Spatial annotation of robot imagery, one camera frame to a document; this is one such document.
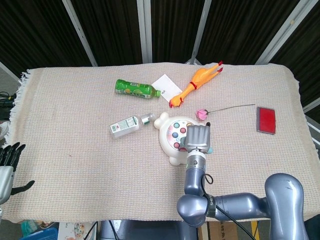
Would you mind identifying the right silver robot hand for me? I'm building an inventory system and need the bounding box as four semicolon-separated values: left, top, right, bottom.
185;121;213;154

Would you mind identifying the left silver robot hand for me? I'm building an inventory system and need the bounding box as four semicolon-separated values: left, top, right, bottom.
0;141;35;205

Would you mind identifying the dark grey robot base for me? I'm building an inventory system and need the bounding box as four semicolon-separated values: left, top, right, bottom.
99;219;198;240

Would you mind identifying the white bear button toy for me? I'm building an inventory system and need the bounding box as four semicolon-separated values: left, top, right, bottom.
153;111;200;166

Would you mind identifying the pink artificial rose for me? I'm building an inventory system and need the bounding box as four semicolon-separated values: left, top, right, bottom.
195;103;256;121

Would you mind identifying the orange rubber chicken toy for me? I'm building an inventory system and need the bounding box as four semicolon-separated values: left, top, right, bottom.
168;60;224;109

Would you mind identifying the white paper card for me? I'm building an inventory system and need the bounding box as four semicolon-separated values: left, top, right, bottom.
151;73;183;103

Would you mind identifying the blue plastic basket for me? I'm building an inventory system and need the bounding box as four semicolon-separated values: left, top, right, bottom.
19;226;59;240

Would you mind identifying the red flat case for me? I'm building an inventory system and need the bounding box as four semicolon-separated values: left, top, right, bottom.
255;106;277;135

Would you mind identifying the clear plastic bottle green label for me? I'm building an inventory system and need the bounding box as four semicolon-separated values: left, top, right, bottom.
109;112;156;140

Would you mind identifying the beige woven table cloth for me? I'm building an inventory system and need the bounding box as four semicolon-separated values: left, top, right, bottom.
4;61;316;224

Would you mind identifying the green tea bottle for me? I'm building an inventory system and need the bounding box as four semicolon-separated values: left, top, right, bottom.
114;78;162;101

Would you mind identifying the white printed box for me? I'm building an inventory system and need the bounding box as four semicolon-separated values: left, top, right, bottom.
57;221;97;240

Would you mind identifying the brown cardboard box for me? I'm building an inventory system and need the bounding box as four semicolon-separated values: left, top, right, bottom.
199;221;256;240

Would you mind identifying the black pleated curtain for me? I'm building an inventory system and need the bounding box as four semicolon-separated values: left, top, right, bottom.
0;0;320;118

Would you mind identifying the black cable bundle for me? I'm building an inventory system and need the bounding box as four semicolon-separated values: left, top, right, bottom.
0;91;17;121

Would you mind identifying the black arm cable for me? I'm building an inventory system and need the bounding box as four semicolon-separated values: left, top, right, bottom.
201;173;257;240

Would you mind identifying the white metal frame post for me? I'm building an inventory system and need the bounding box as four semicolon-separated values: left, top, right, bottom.
0;61;21;85
184;0;213;65
61;0;98;67
256;0;316;65
301;98;320;118
136;0;153;64

